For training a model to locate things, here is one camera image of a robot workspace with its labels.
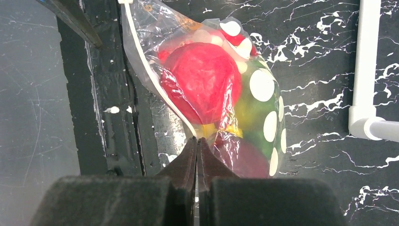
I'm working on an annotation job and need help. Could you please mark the white PVC pipe frame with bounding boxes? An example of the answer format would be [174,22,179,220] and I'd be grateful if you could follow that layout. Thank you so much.
[348,0,399,142]

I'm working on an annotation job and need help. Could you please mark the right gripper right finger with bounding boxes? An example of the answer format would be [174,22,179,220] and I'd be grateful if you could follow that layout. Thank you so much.
[197,138,347,226]

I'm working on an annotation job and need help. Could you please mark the red fake apple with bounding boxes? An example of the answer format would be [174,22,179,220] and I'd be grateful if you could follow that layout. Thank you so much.
[160,42,242,124]

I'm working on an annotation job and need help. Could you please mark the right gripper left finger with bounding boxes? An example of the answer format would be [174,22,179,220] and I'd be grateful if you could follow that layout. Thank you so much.
[31,137,198,226]

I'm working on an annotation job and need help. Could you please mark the dark red fake fruit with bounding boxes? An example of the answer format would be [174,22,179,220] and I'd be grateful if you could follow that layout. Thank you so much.
[213,131,270,178]

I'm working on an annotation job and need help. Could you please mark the clear polka dot zip bag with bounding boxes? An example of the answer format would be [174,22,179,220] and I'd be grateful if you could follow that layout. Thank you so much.
[120,0,287,178]

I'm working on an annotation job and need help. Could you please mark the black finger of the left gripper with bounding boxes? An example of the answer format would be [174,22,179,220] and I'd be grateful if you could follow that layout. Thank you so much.
[36,0,103,48]

